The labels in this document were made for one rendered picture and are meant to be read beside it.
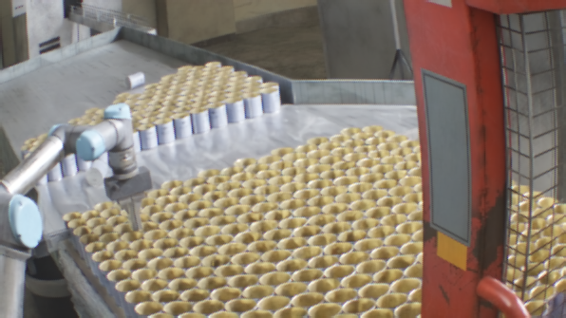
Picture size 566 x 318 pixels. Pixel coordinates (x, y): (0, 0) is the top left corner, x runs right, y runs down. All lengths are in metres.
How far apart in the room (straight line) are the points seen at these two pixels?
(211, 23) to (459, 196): 8.39
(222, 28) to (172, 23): 0.62
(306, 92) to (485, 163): 2.48
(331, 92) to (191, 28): 5.94
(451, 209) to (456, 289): 0.11
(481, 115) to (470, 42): 0.09
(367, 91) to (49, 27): 4.67
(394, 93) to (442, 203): 2.30
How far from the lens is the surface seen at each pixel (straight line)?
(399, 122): 3.15
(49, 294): 3.47
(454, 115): 0.97
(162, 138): 3.19
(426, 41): 0.98
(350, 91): 3.36
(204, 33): 9.32
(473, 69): 0.92
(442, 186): 1.03
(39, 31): 7.55
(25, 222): 1.85
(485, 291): 1.01
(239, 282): 1.98
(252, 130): 3.20
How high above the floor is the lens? 2.10
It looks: 21 degrees down
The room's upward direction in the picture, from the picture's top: 7 degrees counter-clockwise
